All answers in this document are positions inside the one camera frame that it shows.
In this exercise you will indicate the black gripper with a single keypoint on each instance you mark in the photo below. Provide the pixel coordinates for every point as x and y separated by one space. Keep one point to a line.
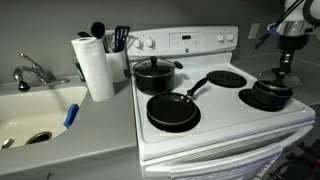
289 45

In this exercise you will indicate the glass lid of small pot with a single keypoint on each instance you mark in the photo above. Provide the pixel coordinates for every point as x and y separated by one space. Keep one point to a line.
278 80

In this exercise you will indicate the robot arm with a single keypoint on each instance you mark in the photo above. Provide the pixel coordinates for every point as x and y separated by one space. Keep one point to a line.
301 17

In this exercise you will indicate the small black pot right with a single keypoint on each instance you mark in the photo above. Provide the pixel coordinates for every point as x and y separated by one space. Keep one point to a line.
269 97

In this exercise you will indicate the large black pot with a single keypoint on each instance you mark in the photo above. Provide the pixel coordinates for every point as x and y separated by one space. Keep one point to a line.
154 85

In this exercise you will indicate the glass lid of large pot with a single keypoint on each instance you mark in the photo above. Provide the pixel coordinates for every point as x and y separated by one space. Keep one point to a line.
153 67

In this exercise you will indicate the rear right coil burner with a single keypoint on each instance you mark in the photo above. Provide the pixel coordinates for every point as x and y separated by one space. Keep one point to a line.
226 79

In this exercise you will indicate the white electric stove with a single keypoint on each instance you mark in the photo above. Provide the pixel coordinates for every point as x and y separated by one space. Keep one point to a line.
227 126

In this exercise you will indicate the black frying pan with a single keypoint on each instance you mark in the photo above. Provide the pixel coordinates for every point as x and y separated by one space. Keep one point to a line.
176 98

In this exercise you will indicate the dark blue slotted spatula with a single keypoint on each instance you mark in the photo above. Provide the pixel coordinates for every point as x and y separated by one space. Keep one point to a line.
121 34

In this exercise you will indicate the white utensil crock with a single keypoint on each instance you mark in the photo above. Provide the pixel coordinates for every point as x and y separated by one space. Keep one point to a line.
117 64

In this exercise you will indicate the black ladle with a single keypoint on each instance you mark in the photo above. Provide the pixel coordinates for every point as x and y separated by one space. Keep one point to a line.
98 30

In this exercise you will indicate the white paper towel roll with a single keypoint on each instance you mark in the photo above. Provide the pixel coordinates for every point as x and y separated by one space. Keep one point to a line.
92 59

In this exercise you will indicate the blue sponge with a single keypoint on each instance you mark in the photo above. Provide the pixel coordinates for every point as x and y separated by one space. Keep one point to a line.
71 114

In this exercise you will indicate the sink drain strainer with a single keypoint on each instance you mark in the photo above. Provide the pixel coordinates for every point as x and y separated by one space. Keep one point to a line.
40 137

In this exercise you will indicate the chrome sink faucet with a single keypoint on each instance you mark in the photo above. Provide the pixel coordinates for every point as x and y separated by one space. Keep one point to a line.
37 71

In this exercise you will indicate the white kitchen sink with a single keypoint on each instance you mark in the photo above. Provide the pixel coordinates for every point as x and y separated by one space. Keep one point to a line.
24 115

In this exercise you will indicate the white wall outlet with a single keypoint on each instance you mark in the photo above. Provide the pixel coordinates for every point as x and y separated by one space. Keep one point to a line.
253 30

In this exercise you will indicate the white towel on oven handle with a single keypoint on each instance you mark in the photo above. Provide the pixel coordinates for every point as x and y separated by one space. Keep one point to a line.
246 166

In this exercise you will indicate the black utensil handle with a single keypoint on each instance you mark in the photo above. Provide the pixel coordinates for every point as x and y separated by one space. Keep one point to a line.
83 34

